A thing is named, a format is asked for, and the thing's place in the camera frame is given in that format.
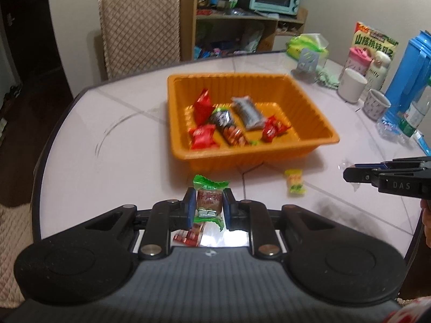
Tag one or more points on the white bottle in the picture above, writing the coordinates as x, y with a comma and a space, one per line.
378, 70

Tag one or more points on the red white patterned clothing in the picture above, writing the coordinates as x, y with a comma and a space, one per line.
410, 313

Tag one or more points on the long red snack packet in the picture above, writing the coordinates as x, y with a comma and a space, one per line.
202, 106

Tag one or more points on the yellow green snack box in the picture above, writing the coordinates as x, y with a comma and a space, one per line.
373, 38

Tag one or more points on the patterned cup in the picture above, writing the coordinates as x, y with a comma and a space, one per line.
375, 106

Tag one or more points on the red striped snack packet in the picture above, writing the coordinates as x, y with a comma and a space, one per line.
188, 237

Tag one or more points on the red bow-shaped candy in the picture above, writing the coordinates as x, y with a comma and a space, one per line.
273, 129

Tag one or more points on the square red candy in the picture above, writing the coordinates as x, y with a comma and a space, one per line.
203, 138

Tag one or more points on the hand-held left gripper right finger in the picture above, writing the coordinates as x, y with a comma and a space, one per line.
228, 208

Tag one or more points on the white cup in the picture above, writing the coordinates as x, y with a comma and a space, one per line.
352, 85

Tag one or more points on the blue plastic pitcher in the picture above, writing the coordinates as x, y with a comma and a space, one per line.
409, 70

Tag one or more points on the colourful packet pile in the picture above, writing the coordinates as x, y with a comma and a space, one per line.
215, 50

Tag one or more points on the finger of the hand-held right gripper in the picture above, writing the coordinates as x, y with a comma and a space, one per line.
404, 164
360, 175

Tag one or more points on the pink-lid bottle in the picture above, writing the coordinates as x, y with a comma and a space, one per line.
358, 60

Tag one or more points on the wooden shelf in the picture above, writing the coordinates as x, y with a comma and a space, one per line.
188, 27

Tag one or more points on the clear green-label water bottle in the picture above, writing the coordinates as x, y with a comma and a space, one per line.
410, 117

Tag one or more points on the blue white packet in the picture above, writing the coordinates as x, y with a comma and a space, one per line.
422, 141

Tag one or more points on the white plastic bag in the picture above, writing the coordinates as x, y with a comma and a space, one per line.
252, 38

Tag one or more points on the dark green snack packet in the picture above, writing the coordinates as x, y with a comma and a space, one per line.
224, 121

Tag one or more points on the grey phone stand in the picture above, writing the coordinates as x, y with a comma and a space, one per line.
308, 60

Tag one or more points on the green cloth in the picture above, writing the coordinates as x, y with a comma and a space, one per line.
328, 80

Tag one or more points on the orange plastic tray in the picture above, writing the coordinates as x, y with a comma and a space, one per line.
303, 107

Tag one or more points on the beige quilted chair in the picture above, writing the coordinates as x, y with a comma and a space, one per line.
13, 259
138, 30

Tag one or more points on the person's right hand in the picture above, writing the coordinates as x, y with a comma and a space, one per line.
426, 223

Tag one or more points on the green tissue pack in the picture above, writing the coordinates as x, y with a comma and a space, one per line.
303, 43

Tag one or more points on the yellow green candy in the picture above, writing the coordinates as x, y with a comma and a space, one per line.
295, 181

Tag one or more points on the green brown candy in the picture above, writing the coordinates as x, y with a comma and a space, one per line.
208, 198

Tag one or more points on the grey snack packet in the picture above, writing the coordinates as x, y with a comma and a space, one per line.
247, 112

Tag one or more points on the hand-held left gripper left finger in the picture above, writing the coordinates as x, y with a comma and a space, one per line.
190, 205

